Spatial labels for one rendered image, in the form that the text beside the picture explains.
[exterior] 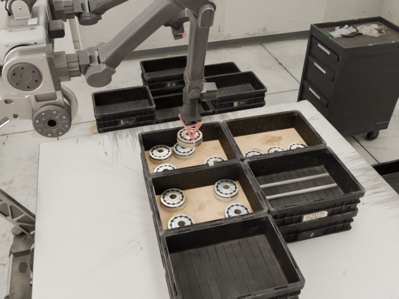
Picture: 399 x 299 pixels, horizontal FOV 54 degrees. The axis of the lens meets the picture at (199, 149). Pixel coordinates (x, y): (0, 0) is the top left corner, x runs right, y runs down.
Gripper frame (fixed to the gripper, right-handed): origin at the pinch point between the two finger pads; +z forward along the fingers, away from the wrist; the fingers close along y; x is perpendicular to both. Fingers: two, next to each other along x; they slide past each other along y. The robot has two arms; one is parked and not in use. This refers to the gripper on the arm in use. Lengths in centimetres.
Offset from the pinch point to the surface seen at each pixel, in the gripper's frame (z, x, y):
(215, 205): 22.3, -4.1, -21.4
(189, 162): 21.9, -2.6, 7.4
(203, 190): 22.2, -2.4, -12.0
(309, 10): 58, -248, 281
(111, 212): 37, 35, 1
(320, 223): 24, -41, -42
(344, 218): 24, -51, -42
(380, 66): 26, -167, 73
